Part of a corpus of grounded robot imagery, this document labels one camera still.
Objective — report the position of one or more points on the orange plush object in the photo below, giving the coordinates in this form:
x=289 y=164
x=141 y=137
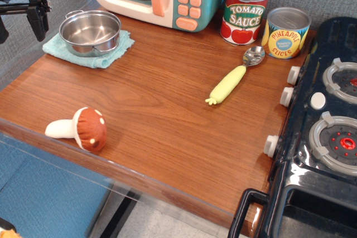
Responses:
x=9 y=234

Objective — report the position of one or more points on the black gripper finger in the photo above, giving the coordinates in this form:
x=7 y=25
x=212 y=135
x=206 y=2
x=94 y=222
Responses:
x=37 y=18
x=3 y=32

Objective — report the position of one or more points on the black metal table leg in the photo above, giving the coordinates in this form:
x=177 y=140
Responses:
x=120 y=216

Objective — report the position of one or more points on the plush brown white mushroom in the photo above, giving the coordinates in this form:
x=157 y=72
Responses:
x=87 y=127

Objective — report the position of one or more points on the pineapple slices can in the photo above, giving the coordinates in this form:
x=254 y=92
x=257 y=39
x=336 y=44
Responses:
x=285 y=32

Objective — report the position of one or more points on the dark blue toy stove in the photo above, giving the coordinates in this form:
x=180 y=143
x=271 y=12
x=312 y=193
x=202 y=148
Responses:
x=312 y=181

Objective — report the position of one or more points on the light blue folded cloth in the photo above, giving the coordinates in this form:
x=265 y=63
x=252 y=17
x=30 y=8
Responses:
x=57 y=48

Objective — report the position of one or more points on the small steel pot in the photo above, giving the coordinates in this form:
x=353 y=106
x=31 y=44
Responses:
x=90 y=33

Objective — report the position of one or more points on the tomato sauce can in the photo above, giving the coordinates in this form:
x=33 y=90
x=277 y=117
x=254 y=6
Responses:
x=241 y=20

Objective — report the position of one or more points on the spoon with yellow-green handle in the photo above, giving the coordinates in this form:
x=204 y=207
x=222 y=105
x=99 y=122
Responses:
x=253 y=56

